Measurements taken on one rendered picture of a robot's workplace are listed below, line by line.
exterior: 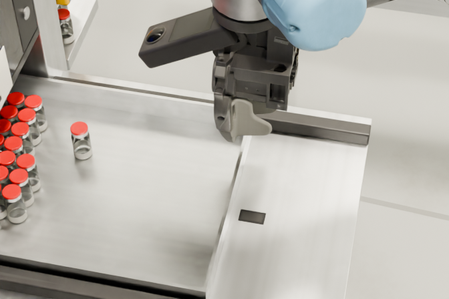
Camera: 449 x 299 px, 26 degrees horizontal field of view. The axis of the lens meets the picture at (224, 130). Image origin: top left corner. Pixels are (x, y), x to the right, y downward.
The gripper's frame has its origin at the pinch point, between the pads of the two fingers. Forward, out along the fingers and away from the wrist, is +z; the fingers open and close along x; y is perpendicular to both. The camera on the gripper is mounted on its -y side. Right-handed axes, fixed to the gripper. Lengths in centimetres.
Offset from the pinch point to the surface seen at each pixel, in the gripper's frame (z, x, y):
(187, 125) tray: 5.3, 4.5, -5.9
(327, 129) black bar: 3.6, 6.0, 11.1
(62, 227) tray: 5.3, -13.3, -16.0
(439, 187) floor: 93, 75, 35
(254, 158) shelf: 5.5, 1.3, 3.1
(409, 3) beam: 48, 84, 21
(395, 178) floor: 93, 76, 24
